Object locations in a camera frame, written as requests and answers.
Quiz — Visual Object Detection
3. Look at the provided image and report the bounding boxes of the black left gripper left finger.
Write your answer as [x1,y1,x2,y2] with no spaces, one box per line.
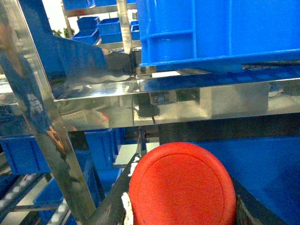
[87,153,141,225]

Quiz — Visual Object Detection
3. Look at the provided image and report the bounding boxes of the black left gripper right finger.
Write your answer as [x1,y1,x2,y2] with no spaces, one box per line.
[230,175,287,225]

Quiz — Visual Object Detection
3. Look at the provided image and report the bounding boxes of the red push button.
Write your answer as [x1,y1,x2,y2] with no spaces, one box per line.
[129,142,236,225]

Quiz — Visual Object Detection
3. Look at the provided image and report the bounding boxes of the blue left shelf lower bin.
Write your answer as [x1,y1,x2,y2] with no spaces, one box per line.
[195,135,300,225]

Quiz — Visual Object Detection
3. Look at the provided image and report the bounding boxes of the blue shelf bin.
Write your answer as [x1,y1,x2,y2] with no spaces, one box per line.
[136,0,300,72]
[195,135,300,225]

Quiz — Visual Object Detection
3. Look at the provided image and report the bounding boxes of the blue left shelf upper bin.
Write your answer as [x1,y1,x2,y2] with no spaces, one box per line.
[136,0,300,72]

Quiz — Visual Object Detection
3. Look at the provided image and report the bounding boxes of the steel slanted shelf post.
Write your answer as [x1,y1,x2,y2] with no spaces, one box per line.
[0,0,96,225]

